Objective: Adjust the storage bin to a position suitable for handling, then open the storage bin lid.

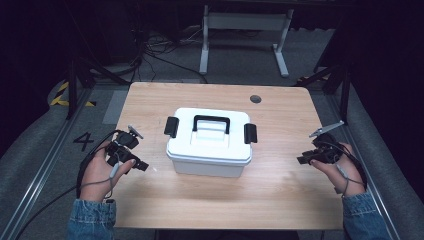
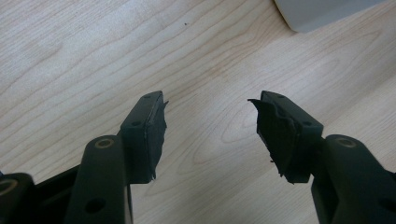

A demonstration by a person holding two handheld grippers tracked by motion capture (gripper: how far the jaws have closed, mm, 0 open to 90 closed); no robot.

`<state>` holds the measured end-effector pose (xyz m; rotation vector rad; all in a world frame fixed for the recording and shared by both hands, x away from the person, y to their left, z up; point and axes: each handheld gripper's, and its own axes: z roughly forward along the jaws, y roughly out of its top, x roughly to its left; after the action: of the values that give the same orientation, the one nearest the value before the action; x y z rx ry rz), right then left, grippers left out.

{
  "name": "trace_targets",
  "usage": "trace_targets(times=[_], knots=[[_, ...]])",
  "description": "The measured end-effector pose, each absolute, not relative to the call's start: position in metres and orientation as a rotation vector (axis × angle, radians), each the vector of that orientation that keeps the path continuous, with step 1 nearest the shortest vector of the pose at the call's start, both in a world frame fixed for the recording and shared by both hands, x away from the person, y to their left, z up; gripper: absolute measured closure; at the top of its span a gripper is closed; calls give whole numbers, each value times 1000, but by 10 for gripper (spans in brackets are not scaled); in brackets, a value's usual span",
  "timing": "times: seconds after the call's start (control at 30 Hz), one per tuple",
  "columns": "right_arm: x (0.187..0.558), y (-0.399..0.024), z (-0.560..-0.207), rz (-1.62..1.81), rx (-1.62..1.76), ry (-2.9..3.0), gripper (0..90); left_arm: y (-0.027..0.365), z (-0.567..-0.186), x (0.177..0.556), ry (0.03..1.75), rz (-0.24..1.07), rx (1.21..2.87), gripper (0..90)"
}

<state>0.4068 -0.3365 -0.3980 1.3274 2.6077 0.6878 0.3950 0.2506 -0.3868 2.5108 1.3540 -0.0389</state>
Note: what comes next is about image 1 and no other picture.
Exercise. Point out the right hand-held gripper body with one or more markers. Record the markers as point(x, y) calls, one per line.
point(328, 150)

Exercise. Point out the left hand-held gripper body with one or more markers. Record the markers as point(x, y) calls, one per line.
point(121, 148)

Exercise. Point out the white plastic storage box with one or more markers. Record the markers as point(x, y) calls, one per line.
point(208, 151)

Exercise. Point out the person's right hand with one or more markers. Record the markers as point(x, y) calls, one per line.
point(350, 176)

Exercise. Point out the person's left hand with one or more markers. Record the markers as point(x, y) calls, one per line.
point(96, 173)

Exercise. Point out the black tripod stand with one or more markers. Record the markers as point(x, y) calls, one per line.
point(340, 83)
point(75, 86)

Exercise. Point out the yellow black floor tape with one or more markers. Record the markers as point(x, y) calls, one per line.
point(61, 98)

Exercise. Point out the grey round table grommet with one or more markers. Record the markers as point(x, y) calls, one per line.
point(255, 99)

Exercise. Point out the white metal stand frame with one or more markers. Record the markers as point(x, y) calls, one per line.
point(246, 21)

